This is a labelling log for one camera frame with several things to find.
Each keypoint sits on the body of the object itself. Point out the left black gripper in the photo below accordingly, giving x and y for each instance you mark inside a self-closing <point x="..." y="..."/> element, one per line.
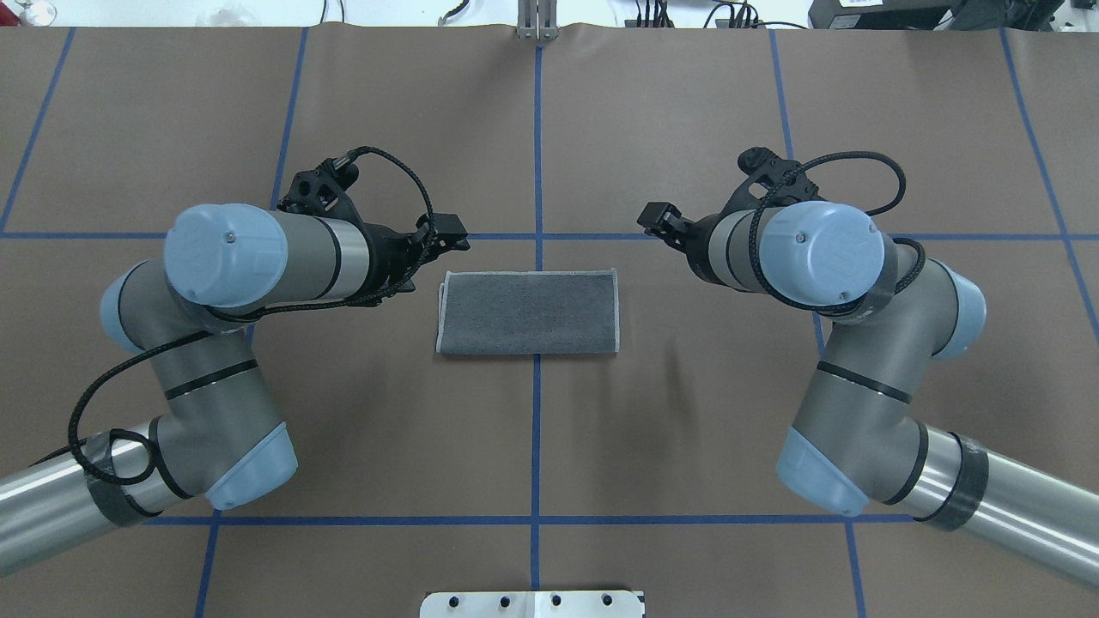
<point x="389" y="255"/>

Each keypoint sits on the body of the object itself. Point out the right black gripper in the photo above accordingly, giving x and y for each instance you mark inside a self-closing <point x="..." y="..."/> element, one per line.
<point x="697" y="233"/>

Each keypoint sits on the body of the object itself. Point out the pink and grey towel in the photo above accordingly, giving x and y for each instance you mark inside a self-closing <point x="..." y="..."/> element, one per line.
<point x="529" y="312"/>

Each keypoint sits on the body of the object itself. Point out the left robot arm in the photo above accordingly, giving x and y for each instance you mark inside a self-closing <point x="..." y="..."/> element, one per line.
<point x="223" y="267"/>

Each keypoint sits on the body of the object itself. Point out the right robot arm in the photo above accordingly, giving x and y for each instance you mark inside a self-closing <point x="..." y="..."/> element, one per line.
<point x="854" y="440"/>

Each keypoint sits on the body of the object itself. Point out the black box top right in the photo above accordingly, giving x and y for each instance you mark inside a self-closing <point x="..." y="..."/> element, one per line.
<point x="962" y="16"/>

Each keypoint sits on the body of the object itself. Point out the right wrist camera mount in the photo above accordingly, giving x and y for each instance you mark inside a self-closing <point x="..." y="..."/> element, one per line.
<point x="771" y="182"/>

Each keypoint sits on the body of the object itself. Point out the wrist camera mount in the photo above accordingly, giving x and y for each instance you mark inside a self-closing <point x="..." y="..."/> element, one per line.
<point x="771" y="182"/>
<point x="322" y="192"/>

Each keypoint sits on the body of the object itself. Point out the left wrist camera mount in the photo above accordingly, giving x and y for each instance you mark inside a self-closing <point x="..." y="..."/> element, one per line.
<point x="322" y="192"/>

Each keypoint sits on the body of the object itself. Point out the aluminium post at table edge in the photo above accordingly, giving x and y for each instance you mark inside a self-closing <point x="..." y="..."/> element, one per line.
<point x="537" y="20"/>

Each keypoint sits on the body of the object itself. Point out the white metal base plate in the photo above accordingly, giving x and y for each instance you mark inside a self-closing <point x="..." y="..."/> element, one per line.
<point x="575" y="603"/>

